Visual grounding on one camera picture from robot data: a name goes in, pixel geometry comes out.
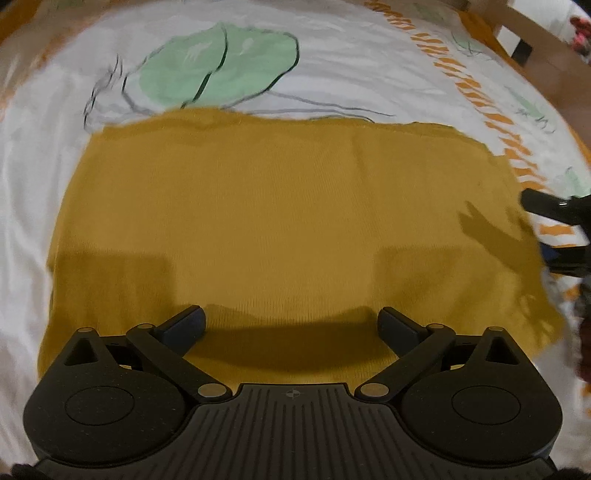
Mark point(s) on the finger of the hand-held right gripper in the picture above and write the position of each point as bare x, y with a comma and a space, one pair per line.
549, 205
565, 261

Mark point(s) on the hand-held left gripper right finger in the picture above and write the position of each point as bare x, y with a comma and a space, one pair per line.
396, 326

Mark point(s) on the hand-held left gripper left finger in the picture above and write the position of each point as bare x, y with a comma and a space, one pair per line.
191, 324

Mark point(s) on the mustard yellow knit sweater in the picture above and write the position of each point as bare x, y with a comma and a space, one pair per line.
286, 221

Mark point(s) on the red floral cloth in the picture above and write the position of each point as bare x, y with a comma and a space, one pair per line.
581, 32

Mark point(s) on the white leaf print bedsheet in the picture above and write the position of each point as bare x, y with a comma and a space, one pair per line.
369, 69

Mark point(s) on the light wooden bed frame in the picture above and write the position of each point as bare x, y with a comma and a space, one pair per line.
545, 50

